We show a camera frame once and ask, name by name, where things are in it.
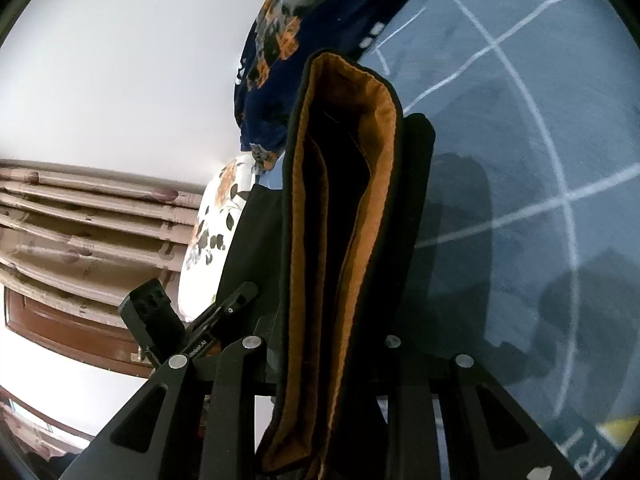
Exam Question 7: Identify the black pants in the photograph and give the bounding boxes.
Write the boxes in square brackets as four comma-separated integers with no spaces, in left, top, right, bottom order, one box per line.
[218,51,435,479]

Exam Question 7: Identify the white floral pillow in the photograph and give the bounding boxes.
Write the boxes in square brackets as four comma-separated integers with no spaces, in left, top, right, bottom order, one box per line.
[177,154,255,322]

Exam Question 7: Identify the beige pink curtain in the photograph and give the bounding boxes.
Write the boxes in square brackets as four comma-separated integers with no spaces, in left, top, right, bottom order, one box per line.
[1,164,203,327]

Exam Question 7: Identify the navy dog print blanket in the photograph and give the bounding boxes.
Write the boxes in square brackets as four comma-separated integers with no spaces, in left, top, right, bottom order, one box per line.
[234,0,408,172]

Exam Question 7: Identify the blue grid bedsheet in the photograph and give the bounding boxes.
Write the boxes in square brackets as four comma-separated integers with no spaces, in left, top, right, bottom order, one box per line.
[360,0,639,479]

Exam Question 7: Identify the brown wooden bed frame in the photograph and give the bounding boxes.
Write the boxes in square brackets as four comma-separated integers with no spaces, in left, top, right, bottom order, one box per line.
[4,289,152,378]

